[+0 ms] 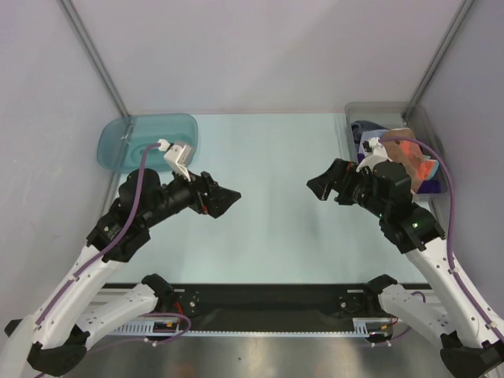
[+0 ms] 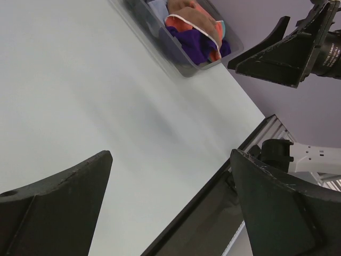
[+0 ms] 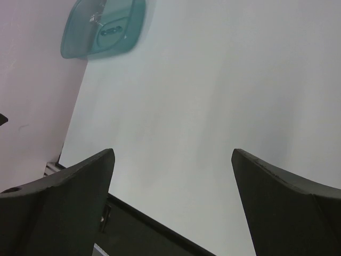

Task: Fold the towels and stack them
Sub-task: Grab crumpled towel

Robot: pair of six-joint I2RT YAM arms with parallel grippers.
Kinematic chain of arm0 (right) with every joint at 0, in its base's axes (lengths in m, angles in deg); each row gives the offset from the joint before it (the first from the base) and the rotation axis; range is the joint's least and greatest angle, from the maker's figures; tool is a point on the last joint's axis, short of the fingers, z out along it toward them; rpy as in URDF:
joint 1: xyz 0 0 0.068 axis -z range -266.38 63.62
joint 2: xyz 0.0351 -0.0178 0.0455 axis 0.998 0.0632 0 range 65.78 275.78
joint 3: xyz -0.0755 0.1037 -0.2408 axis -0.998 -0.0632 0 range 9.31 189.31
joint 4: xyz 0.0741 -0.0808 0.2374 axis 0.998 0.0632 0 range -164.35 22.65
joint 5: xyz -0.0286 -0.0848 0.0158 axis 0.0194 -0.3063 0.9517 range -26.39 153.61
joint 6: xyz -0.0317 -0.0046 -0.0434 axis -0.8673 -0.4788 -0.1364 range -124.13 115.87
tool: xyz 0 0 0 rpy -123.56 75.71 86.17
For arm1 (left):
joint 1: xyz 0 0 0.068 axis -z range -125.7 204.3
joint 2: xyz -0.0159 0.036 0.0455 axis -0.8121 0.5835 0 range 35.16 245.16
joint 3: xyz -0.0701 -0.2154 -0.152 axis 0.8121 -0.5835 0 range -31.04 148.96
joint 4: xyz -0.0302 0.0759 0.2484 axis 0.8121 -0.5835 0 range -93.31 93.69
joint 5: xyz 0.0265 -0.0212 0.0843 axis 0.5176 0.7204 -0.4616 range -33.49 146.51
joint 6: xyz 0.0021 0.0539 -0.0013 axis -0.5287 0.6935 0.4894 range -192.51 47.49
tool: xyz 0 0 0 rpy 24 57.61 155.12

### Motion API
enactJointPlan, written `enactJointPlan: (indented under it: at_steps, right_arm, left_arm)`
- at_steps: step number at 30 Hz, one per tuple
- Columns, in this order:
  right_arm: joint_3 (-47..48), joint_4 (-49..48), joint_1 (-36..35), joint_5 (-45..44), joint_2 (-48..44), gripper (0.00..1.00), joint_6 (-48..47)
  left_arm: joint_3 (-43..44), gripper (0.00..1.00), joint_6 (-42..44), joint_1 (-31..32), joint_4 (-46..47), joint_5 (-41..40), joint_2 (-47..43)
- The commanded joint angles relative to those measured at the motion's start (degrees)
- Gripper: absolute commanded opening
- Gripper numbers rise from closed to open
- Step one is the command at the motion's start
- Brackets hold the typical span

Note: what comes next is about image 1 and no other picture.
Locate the light blue towel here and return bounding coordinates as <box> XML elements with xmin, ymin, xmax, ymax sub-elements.
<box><xmin>358</xmin><ymin>129</ymin><xmax>387</xmax><ymax>161</ymax></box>

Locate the right aluminium corner post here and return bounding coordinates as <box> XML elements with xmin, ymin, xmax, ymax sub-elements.
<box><xmin>402</xmin><ymin>0</ymin><xmax>477</xmax><ymax>120</ymax></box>

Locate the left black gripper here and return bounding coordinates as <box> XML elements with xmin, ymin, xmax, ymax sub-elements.
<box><xmin>142</xmin><ymin>161</ymin><xmax>240</xmax><ymax>228</ymax></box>

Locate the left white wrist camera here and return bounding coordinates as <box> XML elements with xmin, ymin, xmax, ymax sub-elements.
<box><xmin>157</xmin><ymin>139</ymin><xmax>195</xmax><ymax>182</ymax></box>

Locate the dark blue grey towel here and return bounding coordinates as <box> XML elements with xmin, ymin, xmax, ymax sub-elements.
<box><xmin>350</xmin><ymin>120</ymin><xmax>384</xmax><ymax>145</ymax></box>

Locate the brown orange towel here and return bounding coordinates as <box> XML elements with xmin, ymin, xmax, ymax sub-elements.
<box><xmin>380</xmin><ymin>128</ymin><xmax>439</xmax><ymax>193</ymax></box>

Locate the light blue cable duct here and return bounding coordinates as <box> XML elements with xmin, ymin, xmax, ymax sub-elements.
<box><xmin>106</xmin><ymin>317</ymin><xmax>398</xmax><ymax>338</ymax></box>

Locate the left aluminium corner post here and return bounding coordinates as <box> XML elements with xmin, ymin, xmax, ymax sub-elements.
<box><xmin>57</xmin><ymin>0</ymin><xmax>130</xmax><ymax>117</ymax></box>

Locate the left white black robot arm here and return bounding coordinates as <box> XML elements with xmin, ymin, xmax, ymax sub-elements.
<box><xmin>1</xmin><ymin>169</ymin><xmax>241</xmax><ymax>377</ymax></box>

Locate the aluminium corner post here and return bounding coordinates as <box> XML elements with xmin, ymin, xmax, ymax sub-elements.
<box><xmin>57</xmin><ymin>0</ymin><xmax>130</xmax><ymax>117</ymax></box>
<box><xmin>402</xmin><ymin>0</ymin><xmax>477</xmax><ymax>120</ymax></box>

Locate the clear grey plastic bin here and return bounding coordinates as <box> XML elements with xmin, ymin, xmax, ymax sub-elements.
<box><xmin>344</xmin><ymin>101</ymin><xmax>454</xmax><ymax>202</ymax></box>

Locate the teal plastic bin lid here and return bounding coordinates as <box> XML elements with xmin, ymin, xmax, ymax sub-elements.
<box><xmin>97</xmin><ymin>113</ymin><xmax>198</xmax><ymax>174</ymax></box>

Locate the purple towel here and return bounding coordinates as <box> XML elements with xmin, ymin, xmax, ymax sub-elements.
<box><xmin>417</xmin><ymin>179</ymin><xmax>443</xmax><ymax>195</ymax></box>

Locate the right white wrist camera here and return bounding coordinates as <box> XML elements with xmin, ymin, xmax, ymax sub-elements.
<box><xmin>356</xmin><ymin>137</ymin><xmax>391</xmax><ymax>172</ymax></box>

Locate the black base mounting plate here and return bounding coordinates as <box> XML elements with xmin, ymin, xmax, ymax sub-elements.
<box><xmin>154</xmin><ymin>283</ymin><xmax>391</xmax><ymax>332</ymax></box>

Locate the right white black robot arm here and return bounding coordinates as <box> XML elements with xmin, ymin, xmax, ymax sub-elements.
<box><xmin>306</xmin><ymin>158</ymin><xmax>503</xmax><ymax>377</ymax></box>

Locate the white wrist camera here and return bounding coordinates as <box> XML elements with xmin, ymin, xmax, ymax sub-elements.
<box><xmin>356</xmin><ymin>137</ymin><xmax>391</xmax><ymax>172</ymax></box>
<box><xmin>157</xmin><ymin>139</ymin><xmax>195</xmax><ymax>182</ymax></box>

